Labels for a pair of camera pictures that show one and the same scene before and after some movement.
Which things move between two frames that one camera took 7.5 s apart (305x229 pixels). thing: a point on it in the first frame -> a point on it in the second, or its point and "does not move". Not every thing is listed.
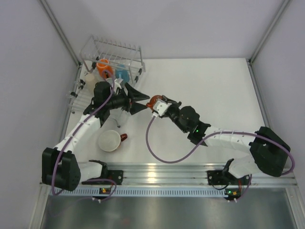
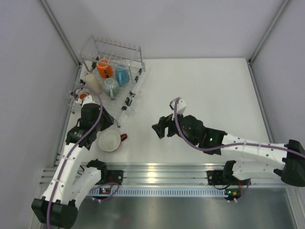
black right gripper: (170, 106) -> (169, 126)
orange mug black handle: (105, 69) does not move
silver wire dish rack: (102, 59) does not move
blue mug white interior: (122, 71) does not move
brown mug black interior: (151, 104) -> (82, 95)
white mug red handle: (109, 140) does not move
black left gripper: (130, 102) -> (86, 105)
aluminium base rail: (183, 174) does not move
